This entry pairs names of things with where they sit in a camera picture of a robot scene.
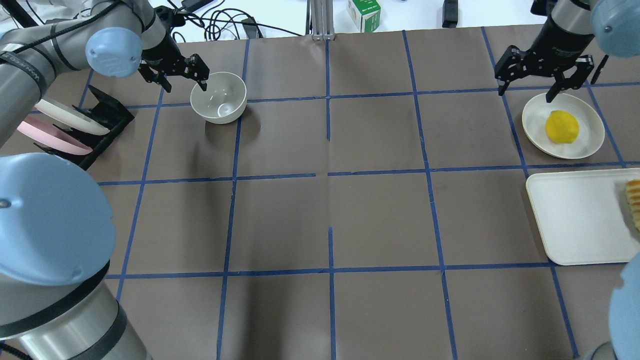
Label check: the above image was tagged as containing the cream rectangular tray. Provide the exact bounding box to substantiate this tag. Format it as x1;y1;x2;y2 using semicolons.
525;168;640;265

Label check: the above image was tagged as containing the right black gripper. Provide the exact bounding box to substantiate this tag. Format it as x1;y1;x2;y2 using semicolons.
494;18;595;104

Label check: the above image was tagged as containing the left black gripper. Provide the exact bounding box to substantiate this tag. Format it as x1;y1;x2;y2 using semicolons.
138;38;210;93

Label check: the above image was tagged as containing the pink plate in rack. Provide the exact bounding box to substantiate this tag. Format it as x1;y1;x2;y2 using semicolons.
17;115;93;156

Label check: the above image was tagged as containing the green white carton box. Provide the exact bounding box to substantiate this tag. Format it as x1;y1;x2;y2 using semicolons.
347;0;382;34

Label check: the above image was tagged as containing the cream plate in rack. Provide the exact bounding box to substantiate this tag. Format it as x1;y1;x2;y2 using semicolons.
34;96;110;136

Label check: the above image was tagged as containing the cream round plate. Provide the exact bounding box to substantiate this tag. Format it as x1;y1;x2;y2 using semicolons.
521;93;605;160

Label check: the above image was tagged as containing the black power adapter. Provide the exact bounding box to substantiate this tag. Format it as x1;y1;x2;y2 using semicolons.
441;0;459;28

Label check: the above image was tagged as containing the yellow lemon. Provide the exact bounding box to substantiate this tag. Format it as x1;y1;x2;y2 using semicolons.
544;110;580;144

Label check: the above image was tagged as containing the black dish rack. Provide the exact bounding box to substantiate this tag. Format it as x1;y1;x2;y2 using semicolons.
35;85;135;170

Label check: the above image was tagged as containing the white ceramic bowl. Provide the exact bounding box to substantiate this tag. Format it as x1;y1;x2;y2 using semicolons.
189;71;249;125

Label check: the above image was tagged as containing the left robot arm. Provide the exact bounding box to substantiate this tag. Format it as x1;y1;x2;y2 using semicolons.
1;0;210;360

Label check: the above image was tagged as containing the aluminium frame post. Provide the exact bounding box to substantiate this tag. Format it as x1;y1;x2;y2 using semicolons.
306;0;336;41

